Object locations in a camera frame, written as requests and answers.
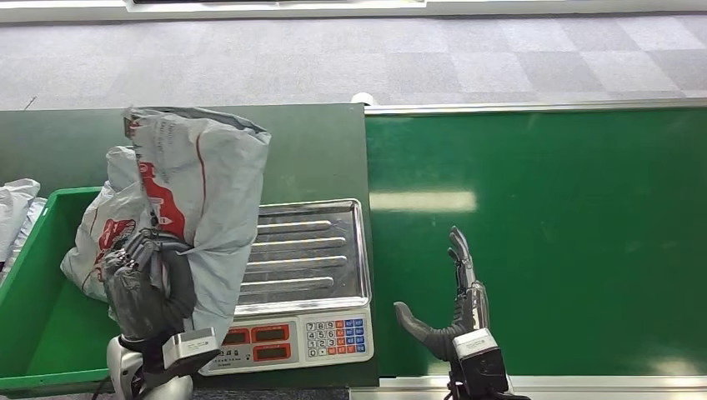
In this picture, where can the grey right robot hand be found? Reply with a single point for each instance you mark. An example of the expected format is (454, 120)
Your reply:
(442, 339)

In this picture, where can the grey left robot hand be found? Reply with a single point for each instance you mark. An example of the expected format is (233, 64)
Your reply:
(138, 298)

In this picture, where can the grey mailer bag red stripe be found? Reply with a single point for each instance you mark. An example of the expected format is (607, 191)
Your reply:
(221, 193)

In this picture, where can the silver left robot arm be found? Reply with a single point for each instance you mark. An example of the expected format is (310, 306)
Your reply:
(127, 370)

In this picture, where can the green conveyor belt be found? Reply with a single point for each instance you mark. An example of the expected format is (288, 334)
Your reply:
(580, 221)

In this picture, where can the grey mailer bag red print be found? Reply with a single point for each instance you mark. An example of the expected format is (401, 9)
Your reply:
(110, 221)

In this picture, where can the green plastic bin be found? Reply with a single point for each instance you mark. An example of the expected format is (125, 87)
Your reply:
(55, 337)

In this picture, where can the white plastic bag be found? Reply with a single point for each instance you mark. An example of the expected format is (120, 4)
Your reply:
(14, 210)
(25, 232)

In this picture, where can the electronic scale with steel tray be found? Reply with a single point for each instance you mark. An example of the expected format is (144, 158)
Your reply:
(309, 259)

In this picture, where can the white round roller cap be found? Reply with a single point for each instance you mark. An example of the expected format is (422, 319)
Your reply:
(364, 99)

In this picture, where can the white low platform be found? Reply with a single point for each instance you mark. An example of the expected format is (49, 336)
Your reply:
(497, 6)

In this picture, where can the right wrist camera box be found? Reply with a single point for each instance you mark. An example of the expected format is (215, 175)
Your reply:
(480, 359)

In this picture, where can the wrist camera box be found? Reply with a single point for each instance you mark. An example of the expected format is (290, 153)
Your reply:
(480, 359)
(190, 348)

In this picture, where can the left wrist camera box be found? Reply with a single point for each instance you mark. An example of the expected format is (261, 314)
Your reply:
(190, 348)

